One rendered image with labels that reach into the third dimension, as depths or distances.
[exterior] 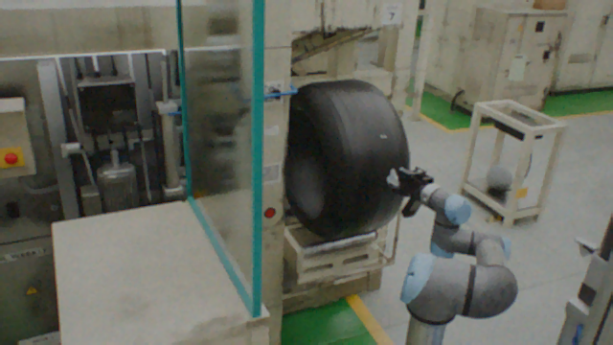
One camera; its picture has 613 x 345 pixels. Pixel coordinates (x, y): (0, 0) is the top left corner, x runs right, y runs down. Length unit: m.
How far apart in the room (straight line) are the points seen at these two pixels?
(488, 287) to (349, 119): 0.81
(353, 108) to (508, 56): 4.54
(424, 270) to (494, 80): 5.13
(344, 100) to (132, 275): 0.93
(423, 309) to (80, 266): 0.79
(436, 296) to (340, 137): 0.74
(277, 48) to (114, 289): 0.87
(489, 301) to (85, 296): 0.86
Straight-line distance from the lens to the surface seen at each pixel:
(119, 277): 1.28
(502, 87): 6.31
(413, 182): 1.65
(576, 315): 1.39
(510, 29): 6.13
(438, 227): 1.55
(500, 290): 1.19
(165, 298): 1.20
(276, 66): 1.68
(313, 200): 2.22
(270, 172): 1.81
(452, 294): 1.17
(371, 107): 1.82
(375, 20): 2.14
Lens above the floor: 2.02
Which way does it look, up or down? 26 degrees down
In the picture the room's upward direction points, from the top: 3 degrees clockwise
